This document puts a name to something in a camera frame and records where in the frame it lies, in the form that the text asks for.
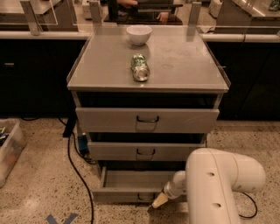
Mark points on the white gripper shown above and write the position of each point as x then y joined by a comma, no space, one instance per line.
170,190

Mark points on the grey drawer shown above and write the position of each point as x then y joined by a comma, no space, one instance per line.
142,151
130,186
147,120

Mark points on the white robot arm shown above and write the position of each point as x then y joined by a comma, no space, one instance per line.
209,181

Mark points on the grey metal drawer cabinet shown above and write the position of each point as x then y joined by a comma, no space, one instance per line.
183,75

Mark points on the person's hand in background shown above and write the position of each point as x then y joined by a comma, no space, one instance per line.
163,17

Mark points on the blue power adapter box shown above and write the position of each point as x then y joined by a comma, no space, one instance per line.
82,143

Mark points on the green soda can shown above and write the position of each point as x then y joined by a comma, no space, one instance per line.
139,68

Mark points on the clear plastic storage bin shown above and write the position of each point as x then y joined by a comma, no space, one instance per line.
12,142

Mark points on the white ceramic bowl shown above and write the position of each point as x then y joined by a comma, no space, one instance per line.
138,34

